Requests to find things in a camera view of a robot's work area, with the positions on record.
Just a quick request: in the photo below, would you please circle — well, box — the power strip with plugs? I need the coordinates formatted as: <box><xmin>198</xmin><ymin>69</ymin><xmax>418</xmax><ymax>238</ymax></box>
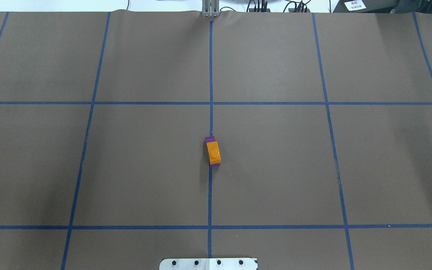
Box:
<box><xmin>246</xmin><ymin>0</ymin><xmax>270</xmax><ymax>13</ymax></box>
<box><xmin>283</xmin><ymin>0</ymin><xmax>311</xmax><ymax>13</ymax></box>

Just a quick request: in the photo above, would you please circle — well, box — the black box with label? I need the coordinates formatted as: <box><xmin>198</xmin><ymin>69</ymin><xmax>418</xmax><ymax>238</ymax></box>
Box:
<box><xmin>332</xmin><ymin>0</ymin><xmax>399</xmax><ymax>14</ymax></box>

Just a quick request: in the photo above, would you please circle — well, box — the orange trapezoid block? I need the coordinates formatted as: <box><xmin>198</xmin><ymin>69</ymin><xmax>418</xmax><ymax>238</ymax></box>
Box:
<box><xmin>206</xmin><ymin>141</ymin><xmax>222</xmax><ymax>165</ymax></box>

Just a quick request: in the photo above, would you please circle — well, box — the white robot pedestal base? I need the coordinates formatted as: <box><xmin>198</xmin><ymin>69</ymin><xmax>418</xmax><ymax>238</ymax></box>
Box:
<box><xmin>159</xmin><ymin>258</ymin><xmax>258</xmax><ymax>270</ymax></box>

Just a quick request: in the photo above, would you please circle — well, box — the aluminium frame post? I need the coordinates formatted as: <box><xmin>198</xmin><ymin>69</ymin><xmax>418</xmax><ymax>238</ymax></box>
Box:
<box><xmin>202</xmin><ymin>0</ymin><xmax>221</xmax><ymax>17</ymax></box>

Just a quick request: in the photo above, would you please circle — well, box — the purple trapezoid block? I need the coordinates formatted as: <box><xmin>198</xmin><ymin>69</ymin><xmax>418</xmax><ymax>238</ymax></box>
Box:
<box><xmin>205</xmin><ymin>136</ymin><xmax>221</xmax><ymax>168</ymax></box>

